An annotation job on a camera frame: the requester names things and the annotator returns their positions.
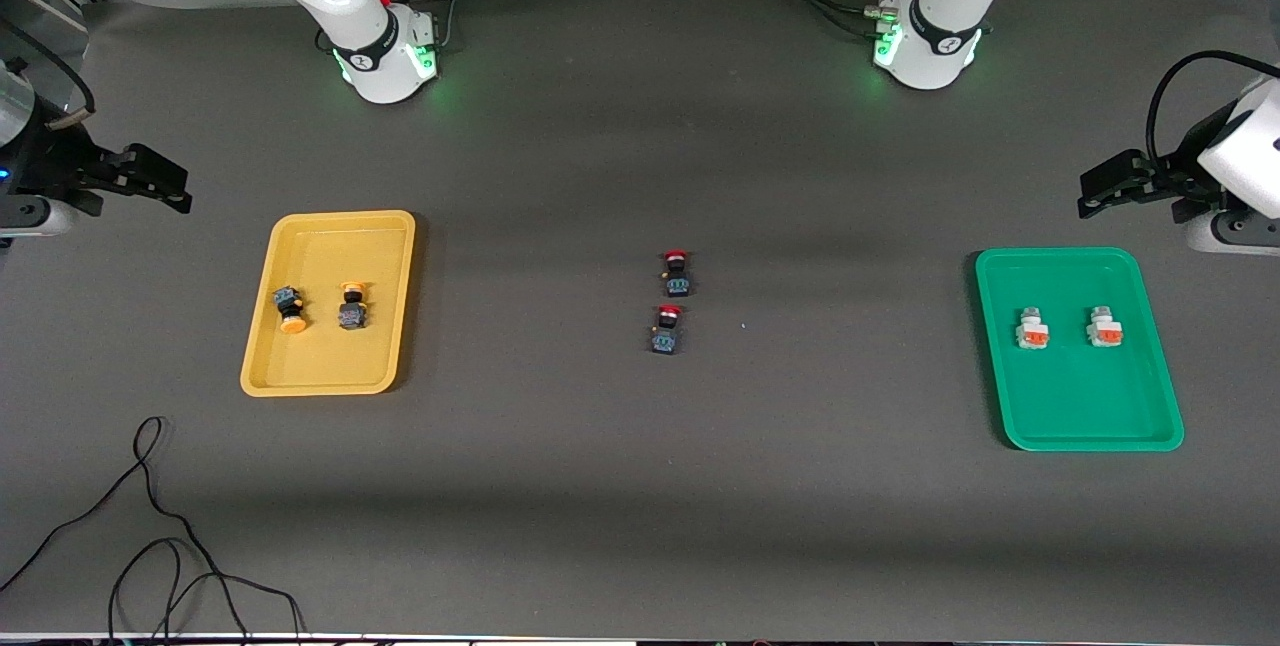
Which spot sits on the white and orange button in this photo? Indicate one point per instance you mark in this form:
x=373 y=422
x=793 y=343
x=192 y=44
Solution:
x=1104 y=328
x=1032 y=330

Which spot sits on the yellow mushroom push button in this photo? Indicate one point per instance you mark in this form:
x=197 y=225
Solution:
x=290 y=306
x=352 y=314

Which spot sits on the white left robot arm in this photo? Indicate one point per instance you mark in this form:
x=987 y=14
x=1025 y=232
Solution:
x=940 y=36

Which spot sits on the green plastic tray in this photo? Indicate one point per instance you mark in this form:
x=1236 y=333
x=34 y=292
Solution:
x=1075 y=396

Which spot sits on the yellow plastic tray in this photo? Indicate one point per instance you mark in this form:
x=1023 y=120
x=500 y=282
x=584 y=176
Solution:
x=320 y=366

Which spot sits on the red mushroom push button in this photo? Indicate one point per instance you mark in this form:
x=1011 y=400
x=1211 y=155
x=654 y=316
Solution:
x=677 y=278
x=666 y=334

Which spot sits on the dark grey table mat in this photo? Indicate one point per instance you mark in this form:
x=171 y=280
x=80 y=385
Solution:
x=640 y=526

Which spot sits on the aluminium frame rail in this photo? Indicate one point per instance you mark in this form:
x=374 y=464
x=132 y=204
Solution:
x=65 y=6

